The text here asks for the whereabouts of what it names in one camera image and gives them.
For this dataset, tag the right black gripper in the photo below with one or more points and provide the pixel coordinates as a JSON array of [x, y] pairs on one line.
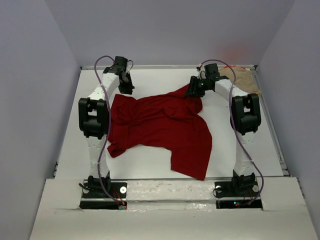
[[192, 93]]

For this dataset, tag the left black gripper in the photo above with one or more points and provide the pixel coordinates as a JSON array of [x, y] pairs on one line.
[[127, 90]]

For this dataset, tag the red t shirt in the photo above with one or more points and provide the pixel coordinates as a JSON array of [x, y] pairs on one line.
[[169, 121]]

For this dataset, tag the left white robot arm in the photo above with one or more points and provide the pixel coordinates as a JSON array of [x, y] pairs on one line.
[[94, 116]]

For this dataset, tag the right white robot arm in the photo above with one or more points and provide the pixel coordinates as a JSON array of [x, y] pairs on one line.
[[245, 119]]

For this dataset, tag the orange t shirt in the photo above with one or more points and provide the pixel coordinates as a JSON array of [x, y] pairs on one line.
[[234, 66]]

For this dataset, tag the beige t shirt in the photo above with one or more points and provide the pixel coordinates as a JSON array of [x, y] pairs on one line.
[[244, 79]]

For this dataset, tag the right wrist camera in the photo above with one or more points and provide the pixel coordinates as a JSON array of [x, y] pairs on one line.
[[201, 72]]

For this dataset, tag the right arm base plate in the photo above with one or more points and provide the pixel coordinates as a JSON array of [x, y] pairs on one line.
[[227, 198]]

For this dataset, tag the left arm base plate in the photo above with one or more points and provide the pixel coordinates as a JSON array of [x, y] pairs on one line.
[[97, 199]]

